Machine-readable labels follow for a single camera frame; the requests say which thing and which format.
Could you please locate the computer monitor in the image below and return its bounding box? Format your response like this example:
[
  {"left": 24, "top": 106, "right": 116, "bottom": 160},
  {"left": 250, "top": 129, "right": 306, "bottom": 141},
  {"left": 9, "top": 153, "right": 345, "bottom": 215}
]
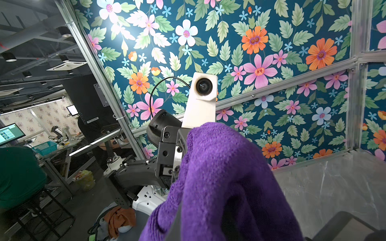
[{"left": 0, "top": 123, "right": 26, "bottom": 146}]

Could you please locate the orange brown rag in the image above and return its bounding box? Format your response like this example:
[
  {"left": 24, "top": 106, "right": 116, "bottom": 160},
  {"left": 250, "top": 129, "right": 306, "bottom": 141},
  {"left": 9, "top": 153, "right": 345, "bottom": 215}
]
[{"left": 104, "top": 206, "right": 137, "bottom": 239}]

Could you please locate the purple cleaning cloth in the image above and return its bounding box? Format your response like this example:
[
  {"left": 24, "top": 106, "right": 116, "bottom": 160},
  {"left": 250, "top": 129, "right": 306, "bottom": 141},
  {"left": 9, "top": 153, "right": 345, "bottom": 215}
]
[{"left": 140, "top": 123, "right": 303, "bottom": 241}]

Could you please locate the green plastic basket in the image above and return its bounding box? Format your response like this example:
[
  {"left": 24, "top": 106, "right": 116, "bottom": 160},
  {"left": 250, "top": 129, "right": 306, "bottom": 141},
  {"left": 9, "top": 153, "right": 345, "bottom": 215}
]
[{"left": 32, "top": 141, "right": 57, "bottom": 157}]

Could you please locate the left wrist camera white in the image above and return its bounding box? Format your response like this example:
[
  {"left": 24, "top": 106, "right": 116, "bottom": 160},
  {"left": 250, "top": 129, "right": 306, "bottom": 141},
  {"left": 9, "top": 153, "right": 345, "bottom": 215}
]
[{"left": 182, "top": 72, "right": 218, "bottom": 129}]

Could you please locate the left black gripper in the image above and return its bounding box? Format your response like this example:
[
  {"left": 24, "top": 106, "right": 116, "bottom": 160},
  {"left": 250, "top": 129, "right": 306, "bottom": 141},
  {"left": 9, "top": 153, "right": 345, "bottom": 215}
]
[{"left": 156, "top": 126, "right": 191, "bottom": 188}]

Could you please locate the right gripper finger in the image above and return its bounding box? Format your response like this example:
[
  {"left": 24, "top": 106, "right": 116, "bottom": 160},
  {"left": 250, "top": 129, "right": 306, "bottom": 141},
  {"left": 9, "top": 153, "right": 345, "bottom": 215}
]
[{"left": 304, "top": 211, "right": 386, "bottom": 241}]

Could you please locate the green office chair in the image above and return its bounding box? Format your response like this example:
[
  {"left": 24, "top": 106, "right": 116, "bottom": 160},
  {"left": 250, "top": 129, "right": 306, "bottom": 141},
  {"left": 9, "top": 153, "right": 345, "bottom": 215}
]
[{"left": 0, "top": 146, "right": 76, "bottom": 241}]

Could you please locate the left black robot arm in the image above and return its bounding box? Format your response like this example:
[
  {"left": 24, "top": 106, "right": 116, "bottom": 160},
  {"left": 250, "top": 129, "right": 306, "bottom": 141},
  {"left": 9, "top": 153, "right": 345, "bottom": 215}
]
[{"left": 106, "top": 109, "right": 190, "bottom": 208}]

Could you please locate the white power strip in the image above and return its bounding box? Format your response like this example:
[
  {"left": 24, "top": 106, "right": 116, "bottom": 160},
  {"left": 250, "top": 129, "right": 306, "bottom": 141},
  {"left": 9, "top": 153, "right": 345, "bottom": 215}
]
[{"left": 132, "top": 185, "right": 168, "bottom": 215}]

